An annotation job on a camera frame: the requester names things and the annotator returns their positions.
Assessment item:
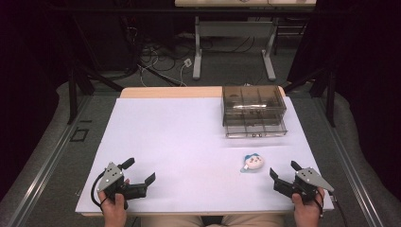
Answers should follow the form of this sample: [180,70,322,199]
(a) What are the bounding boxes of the dark curtain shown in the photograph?
[0,0,75,202]
[285,0,401,202]

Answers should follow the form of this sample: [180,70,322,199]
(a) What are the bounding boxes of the black metal stand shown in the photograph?
[66,15,125,126]
[283,61,338,129]

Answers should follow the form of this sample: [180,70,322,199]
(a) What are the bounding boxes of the person's right hand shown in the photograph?
[290,186,326,227]

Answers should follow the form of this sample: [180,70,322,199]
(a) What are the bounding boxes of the white and blue plush toy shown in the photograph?
[239,152,266,174]

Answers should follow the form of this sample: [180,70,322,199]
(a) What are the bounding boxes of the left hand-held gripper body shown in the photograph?
[96,161,148,211]

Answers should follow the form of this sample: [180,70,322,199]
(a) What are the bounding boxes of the metal floor rail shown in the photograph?
[9,94,93,227]
[315,94,385,227]

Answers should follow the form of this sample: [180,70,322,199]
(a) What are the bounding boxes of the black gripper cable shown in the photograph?
[317,188,348,227]
[90,170,108,213]

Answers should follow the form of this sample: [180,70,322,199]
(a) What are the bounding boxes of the clear smoky plastic drawer cabinet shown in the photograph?
[220,84,288,128]

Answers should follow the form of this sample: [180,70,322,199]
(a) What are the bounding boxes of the grey-legged desk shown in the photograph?
[174,0,318,81]

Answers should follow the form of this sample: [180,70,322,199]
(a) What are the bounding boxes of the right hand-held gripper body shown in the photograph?
[272,166,336,203]

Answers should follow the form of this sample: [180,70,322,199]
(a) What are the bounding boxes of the white table mat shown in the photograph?
[75,96,335,214]

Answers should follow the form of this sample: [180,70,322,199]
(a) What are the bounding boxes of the person's left hand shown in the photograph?
[97,178,131,227]

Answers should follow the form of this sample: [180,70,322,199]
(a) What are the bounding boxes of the clear plastic divided drawer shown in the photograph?
[223,113,288,139]

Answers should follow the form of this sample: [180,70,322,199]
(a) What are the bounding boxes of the black tape square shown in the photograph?
[69,127,90,143]

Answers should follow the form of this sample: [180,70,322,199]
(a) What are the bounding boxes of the wooden table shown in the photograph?
[80,86,299,218]

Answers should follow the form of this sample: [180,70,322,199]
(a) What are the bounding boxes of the bundle of black floor cables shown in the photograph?
[121,17,197,89]

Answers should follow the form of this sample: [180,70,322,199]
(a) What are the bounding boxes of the white floor cable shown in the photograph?
[137,46,189,88]

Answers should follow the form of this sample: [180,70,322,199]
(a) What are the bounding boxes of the person's beige trousers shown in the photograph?
[139,214,287,227]

